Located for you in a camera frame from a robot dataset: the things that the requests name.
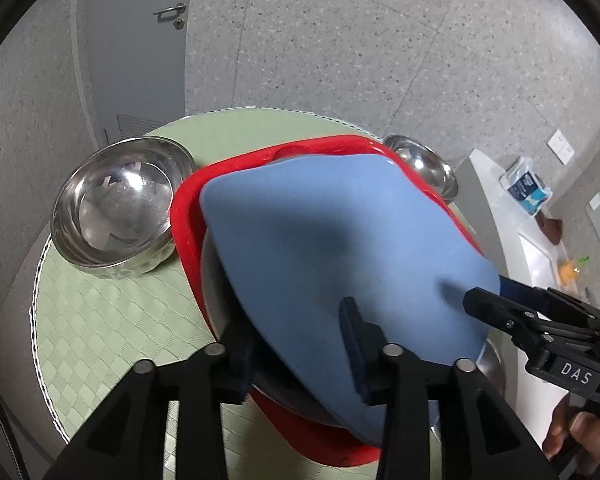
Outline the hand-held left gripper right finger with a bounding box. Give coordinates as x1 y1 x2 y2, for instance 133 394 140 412
338 296 565 480

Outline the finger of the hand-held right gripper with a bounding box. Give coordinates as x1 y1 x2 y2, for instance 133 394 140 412
462 287 600 357
497 274 600 322

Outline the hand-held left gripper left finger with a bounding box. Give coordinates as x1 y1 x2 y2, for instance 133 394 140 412
44 321 255 480

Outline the blue cloth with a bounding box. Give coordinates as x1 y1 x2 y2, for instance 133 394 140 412
200 154 502 447

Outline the red plastic tray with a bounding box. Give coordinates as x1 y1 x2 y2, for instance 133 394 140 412
169 135 487 467

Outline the person's right hand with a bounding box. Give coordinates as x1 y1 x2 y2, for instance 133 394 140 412
542 394 600 480

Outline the orange small object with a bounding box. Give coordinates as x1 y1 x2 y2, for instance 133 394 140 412
555 257 581 289

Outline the steel dish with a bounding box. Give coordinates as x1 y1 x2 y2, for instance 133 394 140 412
201 230 507 431

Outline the brown small object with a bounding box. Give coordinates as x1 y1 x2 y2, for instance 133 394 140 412
538 212 565 245

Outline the white counter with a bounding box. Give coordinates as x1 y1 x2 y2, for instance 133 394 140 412
454 147 600 461

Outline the blue and white packet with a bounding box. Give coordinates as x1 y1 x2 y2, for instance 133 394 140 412
498 155 553 217

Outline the green checkered tablecloth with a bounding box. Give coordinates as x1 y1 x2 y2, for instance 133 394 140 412
30 107 463 480

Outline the small steel bowl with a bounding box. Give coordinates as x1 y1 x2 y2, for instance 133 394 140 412
381 134 460 202

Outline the large steel bowl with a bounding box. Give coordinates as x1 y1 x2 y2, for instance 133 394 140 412
51 137 197 277

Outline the door vent grille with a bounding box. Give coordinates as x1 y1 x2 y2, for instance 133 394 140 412
115 112 169 141

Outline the grey door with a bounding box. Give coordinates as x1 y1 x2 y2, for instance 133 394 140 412
75 0 212 147

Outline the white wall socket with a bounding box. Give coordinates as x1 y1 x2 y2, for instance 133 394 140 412
549 129 576 165

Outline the metal door handle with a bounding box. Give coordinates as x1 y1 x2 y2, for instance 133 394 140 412
153 3 187 22

